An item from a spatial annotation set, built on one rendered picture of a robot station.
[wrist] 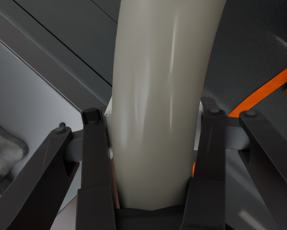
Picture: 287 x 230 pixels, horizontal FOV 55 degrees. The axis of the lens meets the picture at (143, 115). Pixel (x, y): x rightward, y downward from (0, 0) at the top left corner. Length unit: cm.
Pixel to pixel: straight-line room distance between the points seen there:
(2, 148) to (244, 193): 122
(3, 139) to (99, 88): 16
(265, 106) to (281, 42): 26
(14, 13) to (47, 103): 17
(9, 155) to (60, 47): 19
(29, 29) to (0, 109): 14
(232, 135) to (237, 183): 129
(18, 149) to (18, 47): 15
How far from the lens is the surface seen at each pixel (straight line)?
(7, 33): 46
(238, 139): 16
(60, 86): 42
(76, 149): 16
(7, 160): 47
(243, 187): 146
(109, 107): 17
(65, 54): 49
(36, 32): 50
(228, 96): 124
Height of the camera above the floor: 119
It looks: 64 degrees down
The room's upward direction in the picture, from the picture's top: 150 degrees counter-clockwise
